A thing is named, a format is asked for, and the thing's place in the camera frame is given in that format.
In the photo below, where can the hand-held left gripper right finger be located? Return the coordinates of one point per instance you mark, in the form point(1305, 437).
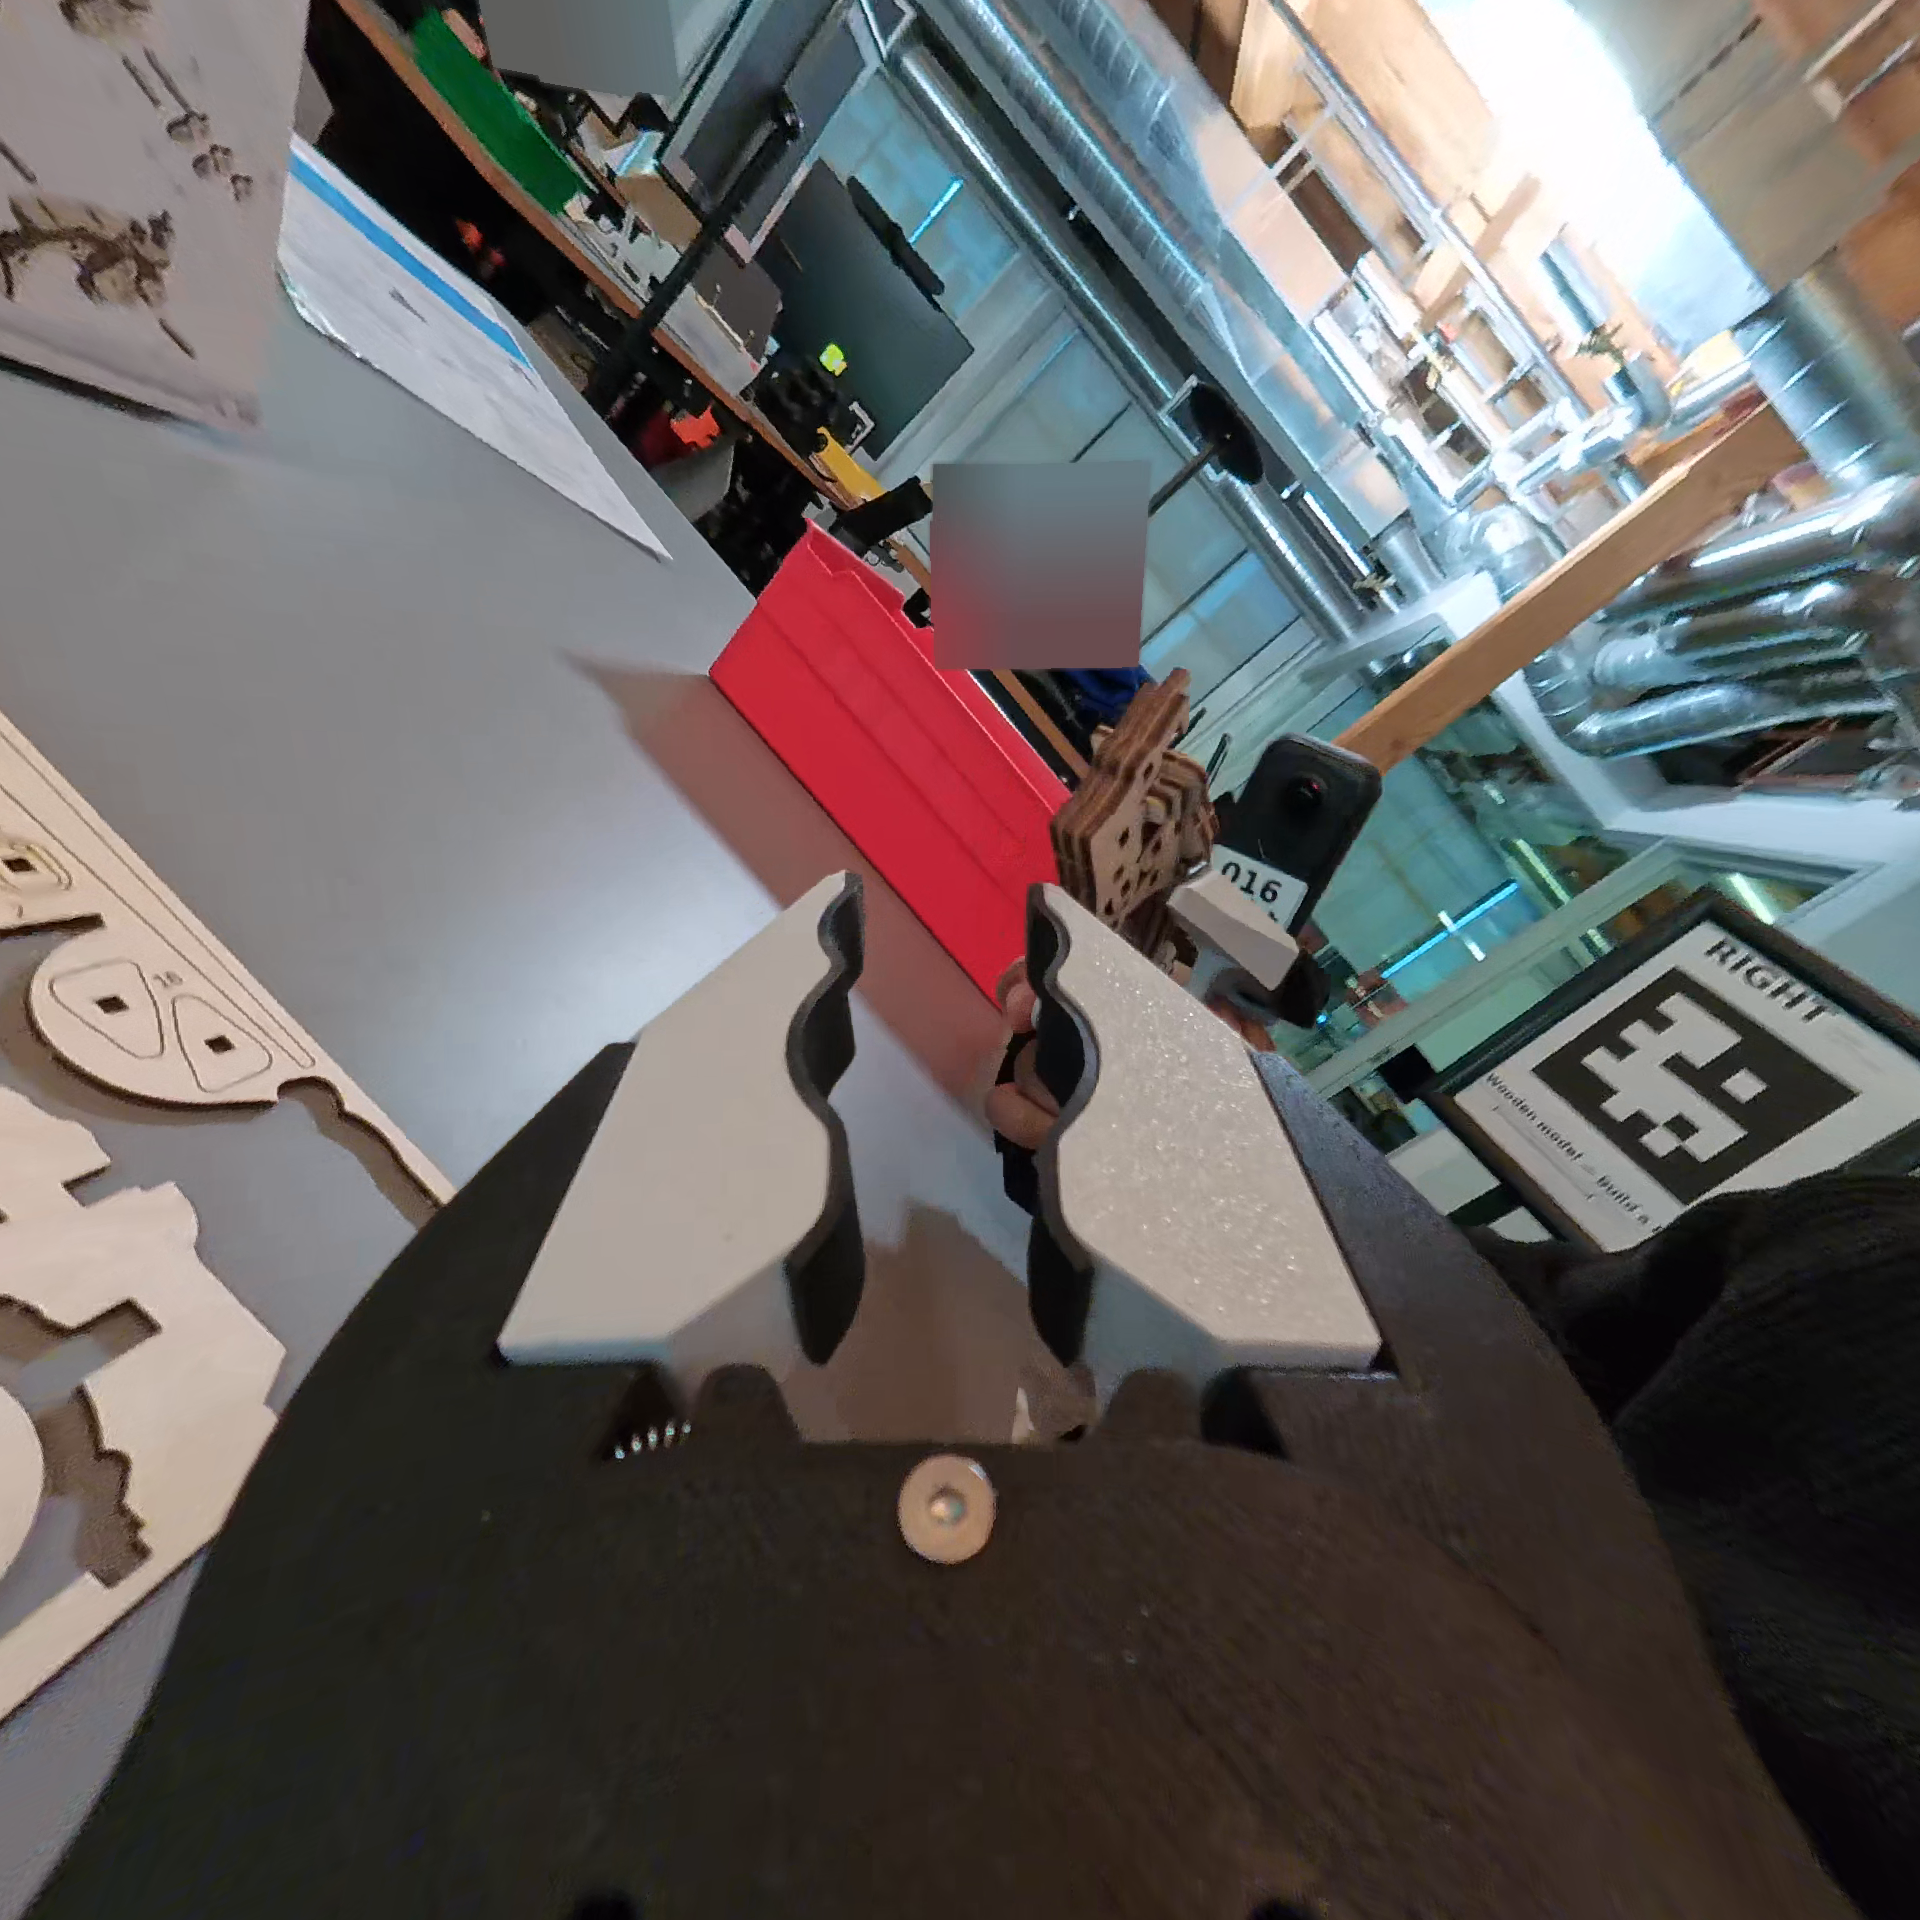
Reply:
point(1200, 1201)

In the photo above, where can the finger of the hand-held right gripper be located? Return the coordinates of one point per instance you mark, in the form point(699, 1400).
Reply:
point(1236, 939)

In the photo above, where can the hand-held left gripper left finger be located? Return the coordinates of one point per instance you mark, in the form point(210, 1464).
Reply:
point(675, 1172)

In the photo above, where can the brown wooden puzzle model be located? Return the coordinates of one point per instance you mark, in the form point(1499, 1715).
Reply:
point(1132, 819)

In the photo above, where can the grey desk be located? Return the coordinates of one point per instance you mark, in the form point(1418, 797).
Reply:
point(375, 720)

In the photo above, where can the person's right hand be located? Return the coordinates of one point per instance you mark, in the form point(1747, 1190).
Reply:
point(1017, 1089)

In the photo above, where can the wooden ceiling beam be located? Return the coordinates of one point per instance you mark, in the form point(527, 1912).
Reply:
point(1588, 585)

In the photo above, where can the red plastic bin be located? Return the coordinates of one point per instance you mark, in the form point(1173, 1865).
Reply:
point(884, 734)

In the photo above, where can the framed marker sign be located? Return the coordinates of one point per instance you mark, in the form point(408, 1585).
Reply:
point(1681, 1080)

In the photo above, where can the laser-cut plywood sheet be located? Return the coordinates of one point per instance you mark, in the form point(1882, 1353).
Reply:
point(135, 1349)

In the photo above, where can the yellow object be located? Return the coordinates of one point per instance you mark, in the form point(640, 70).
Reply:
point(843, 465)

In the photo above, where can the black computer monitor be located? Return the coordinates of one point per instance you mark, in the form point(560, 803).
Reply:
point(868, 317)

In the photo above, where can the black tripod stand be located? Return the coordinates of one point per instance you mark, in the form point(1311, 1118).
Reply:
point(705, 224)

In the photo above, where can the document in plastic sleeve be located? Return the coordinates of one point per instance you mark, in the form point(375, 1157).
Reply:
point(434, 347)

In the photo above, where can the wooden-top background table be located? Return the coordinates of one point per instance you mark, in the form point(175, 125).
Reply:
point(628, 285)

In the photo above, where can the green plastic bin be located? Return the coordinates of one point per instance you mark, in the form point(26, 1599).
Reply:
point(493, 105)

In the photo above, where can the assembly figure instruction sheet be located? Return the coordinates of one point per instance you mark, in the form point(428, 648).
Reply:
point(135, 196)

